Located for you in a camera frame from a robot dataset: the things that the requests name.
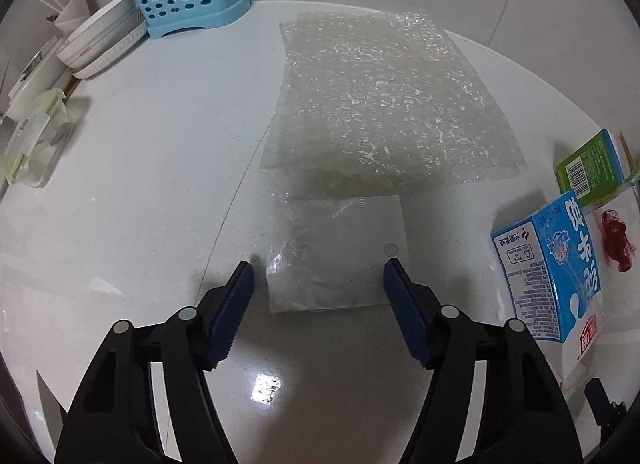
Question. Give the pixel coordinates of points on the bubble wrap sheet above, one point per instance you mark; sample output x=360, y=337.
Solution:
x=383, y=103

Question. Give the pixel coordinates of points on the red mesh net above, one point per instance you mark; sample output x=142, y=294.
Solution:
x=615, y=240

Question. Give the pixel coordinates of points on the green white drink carton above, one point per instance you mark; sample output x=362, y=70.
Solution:
x=599, y=170

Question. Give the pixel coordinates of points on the small clear plastic bag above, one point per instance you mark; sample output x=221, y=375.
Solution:
x=330, y=254

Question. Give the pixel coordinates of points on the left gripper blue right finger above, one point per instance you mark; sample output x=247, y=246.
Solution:
x=412, y=305

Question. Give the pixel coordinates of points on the white cup with straws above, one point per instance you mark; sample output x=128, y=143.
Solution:
x=67, y=18

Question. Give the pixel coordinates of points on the clear food container green lid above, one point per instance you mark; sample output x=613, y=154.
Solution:
x=38, y=140

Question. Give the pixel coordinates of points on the white bowl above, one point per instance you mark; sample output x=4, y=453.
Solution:
x=99, y=33

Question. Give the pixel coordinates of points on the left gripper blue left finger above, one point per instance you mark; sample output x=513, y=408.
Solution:
x=226, y=307

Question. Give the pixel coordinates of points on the blue white milk carton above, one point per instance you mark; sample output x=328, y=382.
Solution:
x=551, y=268

